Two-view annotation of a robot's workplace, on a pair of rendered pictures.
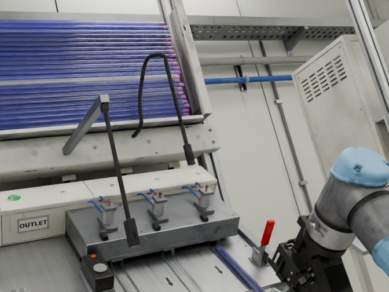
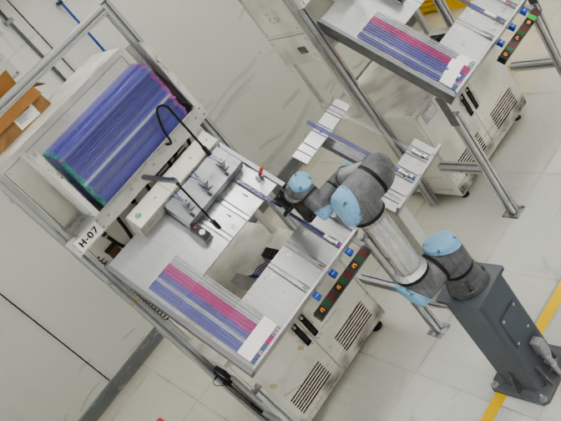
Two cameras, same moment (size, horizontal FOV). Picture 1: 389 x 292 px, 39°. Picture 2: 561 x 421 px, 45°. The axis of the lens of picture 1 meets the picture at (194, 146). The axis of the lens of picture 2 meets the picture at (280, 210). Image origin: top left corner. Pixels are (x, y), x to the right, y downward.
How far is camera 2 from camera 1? 1.85 m
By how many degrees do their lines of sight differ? 43
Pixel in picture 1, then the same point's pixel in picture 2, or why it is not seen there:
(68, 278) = (187, 238)
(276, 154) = not seen: outside the picture
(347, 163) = (295, 187)
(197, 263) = (234, 195)
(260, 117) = not seen: outside the picture
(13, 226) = (146, 227)
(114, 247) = (199, 215)
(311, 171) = not seen: outside the picture
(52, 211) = (158, 210)
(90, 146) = (151, 165)
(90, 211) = (174, 200)
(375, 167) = (305, 184)
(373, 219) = (310, 204)
